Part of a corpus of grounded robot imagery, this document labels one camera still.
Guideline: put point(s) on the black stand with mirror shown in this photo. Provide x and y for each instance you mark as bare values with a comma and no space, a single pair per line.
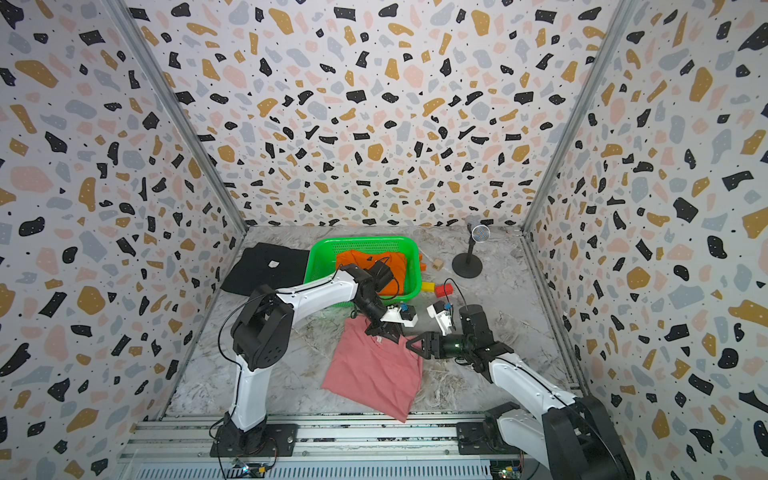
467,264

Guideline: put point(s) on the green plastic basket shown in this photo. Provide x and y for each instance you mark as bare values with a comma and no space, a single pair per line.
323,260

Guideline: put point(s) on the right corner aluminium post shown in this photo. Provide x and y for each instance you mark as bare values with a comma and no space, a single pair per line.
603,57

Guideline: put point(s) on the pink t-shirt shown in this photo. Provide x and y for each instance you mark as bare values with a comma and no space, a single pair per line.
373,371

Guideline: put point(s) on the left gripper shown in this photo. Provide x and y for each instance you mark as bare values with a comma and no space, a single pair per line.
387,331

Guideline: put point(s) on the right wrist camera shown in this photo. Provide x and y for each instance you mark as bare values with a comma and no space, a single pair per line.
441,312

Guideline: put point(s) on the black folded t-shirt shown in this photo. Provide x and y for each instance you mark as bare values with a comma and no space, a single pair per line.
274,265

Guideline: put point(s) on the left corner aluminium post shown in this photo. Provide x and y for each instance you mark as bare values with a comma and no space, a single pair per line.
120,15

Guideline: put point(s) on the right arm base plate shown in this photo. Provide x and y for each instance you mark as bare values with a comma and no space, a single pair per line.
482,438

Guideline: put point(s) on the red block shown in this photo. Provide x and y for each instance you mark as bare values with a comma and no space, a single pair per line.
443,290

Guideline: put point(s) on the corner aluminium post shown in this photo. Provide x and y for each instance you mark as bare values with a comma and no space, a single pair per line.
603,57
120,15

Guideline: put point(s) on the orange t-shirt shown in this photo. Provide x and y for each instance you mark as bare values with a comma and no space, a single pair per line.
388,269

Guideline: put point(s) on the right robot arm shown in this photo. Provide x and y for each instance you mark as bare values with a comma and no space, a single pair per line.
572,436

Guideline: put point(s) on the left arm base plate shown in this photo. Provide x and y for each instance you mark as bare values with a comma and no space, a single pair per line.
265,439

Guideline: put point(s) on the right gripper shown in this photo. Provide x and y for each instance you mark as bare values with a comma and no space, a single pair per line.
430,339

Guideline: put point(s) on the aluminium rail frame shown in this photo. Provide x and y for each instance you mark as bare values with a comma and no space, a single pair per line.
366,446

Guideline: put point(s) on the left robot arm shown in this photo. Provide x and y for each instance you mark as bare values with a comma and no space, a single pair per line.
261,332

